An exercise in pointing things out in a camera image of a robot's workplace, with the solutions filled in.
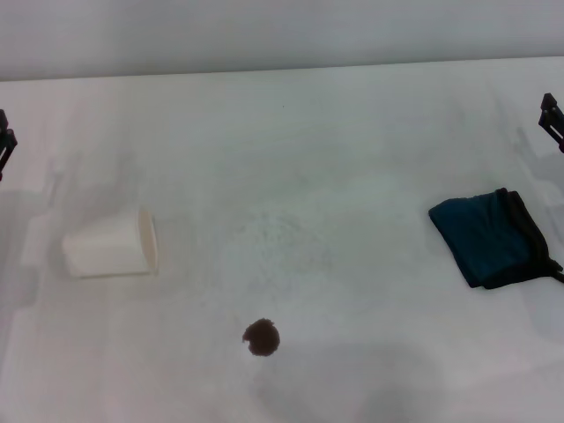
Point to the blue rag with black edge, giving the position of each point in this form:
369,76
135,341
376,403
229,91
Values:
484,238

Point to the dark water stain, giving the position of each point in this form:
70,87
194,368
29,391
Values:
262,337

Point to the white paper cup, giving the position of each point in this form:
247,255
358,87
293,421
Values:
106,249

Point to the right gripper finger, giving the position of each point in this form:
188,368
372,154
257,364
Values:
554,128

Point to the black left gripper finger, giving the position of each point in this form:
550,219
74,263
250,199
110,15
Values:
6,147

